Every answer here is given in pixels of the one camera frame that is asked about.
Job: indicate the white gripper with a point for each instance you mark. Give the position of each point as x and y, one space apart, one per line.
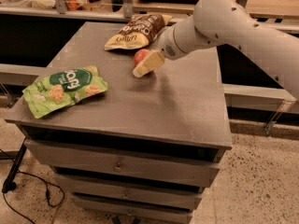
165 47

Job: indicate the red apple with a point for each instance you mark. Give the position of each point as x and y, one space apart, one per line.
140 55

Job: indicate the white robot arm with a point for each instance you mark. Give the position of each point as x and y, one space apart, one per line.
217 22

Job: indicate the brown chip bag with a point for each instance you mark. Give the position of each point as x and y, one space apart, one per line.
138 32

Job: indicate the green snack bag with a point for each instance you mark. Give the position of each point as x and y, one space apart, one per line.
63 89

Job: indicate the grey drawer cabinet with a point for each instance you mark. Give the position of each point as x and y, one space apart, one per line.
178 111

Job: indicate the top grey drawer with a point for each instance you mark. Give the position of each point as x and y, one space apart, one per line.
126 163

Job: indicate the grey drawer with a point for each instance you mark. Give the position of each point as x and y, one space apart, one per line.
132 210
126 163
128 192

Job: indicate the middle grey drawer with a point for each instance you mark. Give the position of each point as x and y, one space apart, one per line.
128 192

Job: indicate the bottom grey drawer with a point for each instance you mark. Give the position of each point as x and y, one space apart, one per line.
132 210

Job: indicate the black stand leg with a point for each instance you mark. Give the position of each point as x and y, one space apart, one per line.
16 158

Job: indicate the metal bracket middle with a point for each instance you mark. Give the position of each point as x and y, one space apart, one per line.
127 8

